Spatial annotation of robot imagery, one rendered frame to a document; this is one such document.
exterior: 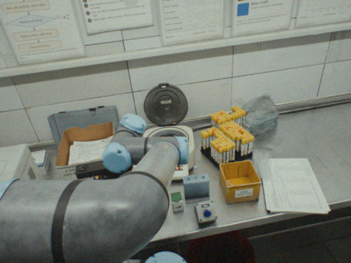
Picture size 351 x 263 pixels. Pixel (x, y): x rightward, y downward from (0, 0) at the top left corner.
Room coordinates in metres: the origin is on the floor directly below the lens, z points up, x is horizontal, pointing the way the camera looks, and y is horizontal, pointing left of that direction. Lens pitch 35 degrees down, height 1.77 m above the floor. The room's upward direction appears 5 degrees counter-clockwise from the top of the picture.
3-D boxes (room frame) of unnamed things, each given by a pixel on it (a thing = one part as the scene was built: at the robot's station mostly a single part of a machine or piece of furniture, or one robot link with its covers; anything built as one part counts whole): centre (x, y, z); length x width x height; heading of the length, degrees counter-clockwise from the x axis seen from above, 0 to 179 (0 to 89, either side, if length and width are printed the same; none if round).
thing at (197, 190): (0.81, -0.06, 0.92); 0.10 x 0.07 x 0.10; 92
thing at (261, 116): (1.28, -0.44, 0.97); 0.26 x 0.17 x 0.19; 113
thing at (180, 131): (1.05, 0.04, 0.94); 0.30 x 0.24 x 0.12; 178
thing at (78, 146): (1.06, 0.41, 0.95); 0.29 x 0.25 x 0.15; 7
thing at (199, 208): (0.71, -0.08, 0.92); 0.13 x 0.07 x 0.08; 7
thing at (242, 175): (0.82, -0.24, 0.93); 0.13 x 0.13 x 0.10; 3
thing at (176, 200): (0.76, 0.02, 0.91); 0.05 x 0.04 x 0.07; 7
